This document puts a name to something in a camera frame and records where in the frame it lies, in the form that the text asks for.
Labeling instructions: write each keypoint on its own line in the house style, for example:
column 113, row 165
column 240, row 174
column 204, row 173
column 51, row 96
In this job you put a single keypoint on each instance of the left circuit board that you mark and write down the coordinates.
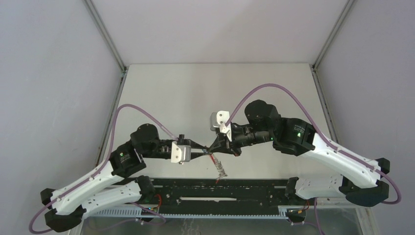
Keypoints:
column 148, row 211

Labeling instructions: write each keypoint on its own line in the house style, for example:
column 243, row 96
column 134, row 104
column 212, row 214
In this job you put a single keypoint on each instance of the red grey keyring holder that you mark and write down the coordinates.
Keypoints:
column 219, row 167

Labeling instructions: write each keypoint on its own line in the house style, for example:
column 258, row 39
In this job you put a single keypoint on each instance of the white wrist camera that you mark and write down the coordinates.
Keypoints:
column 218, row 121
column 180, row 153

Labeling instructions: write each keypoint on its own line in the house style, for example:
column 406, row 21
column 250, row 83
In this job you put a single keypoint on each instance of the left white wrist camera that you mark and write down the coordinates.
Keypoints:
column 180, row 153

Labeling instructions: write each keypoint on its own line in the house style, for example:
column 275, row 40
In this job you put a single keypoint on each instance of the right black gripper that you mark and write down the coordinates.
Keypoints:
column 230, row 147

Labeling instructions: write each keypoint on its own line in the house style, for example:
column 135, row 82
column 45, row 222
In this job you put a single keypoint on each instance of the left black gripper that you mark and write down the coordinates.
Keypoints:
column 192, row 143

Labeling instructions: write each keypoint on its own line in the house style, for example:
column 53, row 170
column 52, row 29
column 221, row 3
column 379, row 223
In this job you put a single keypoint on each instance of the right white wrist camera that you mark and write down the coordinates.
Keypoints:
column 218, row 121

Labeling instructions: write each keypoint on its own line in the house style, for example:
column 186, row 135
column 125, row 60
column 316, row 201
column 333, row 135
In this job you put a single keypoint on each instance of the circuit board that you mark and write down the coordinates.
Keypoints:
column 148, row 211
column 296, row 213

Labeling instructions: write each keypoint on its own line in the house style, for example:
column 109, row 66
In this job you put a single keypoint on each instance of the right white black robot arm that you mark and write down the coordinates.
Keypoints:
column 357, row 180

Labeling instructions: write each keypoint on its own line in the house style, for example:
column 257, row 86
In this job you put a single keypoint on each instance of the right circuit board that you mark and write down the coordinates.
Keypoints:
column 296, row 213

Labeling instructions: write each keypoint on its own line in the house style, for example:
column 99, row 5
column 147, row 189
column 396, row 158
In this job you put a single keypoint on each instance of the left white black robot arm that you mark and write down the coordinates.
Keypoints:
column 67, row 207

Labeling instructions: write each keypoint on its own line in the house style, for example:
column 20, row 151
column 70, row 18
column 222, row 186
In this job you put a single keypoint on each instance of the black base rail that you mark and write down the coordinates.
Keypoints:
column 225, row 197

